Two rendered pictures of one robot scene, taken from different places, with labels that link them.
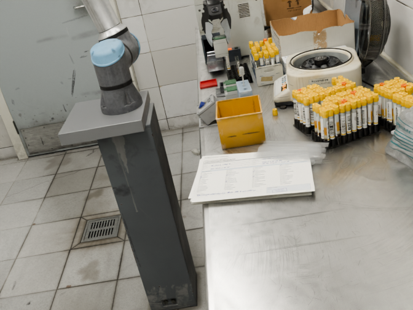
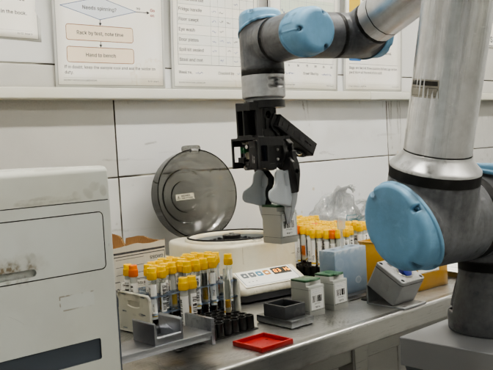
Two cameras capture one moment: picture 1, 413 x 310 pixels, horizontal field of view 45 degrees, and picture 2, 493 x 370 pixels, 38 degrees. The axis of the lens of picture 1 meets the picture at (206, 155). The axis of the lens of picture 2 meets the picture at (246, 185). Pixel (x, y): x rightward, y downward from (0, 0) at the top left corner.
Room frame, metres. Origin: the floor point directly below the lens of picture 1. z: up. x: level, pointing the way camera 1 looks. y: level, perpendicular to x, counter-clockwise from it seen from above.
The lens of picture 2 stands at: (2.66, 0.72, 1.19)
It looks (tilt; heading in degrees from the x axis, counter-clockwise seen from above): 3 degrees down; 224
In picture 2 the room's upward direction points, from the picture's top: 3 degrees counter-clockwise
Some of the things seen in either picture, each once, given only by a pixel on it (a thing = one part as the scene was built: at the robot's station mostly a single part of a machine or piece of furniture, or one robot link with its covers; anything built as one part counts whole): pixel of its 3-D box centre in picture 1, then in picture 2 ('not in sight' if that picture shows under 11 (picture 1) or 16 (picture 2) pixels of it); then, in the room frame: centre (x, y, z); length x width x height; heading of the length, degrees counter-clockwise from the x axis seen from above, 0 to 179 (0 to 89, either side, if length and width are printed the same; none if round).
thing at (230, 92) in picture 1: (232, 97); (331, 290); (1.58, -0.13, 0.91); 0.05 x 0.04 x 0.07; 86
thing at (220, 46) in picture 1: (220, 46); (279, 224); (1.72, -0.13, 1.05); 0.05 x 0.04 x 0.06; 85
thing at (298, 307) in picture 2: (227, 88); (284, 313); (1.72, -0.13, 0.89); 0.09 x 0.05 x 0.04; 85
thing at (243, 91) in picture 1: (246, 99); (343, 272); (1.50, -0.16, 0.92); 0.10 x 0.07 x 0.10; 178
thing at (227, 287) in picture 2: (238, 69); (227, 297); (1.80, -0.19, 0.93); 0.01 x 0.01 x 0.10
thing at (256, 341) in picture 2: (208, 83); (263, 342); (1.84, -0.06, 0.88); 0.07 x 0.07 x 0.01; 86
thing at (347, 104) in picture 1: (348, 121); not in sight; (1.19, -0.39, 0.93); 0.02 x 0.02 x 0.11
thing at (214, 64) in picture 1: (214, 56); (145, 338); (2.03, -0.12, 0.92); 0.21 x 0.07 x 0.05; 176
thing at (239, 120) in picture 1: (240, 121); (403, 262); (1.34, -0.12, 0.93); 0.13 x 0.13 x 0.10; 83
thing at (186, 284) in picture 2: (236, 63); (200, 302); (1.86, -0.19, 0.93); 0.17 x 0.09 x 0.11; 177
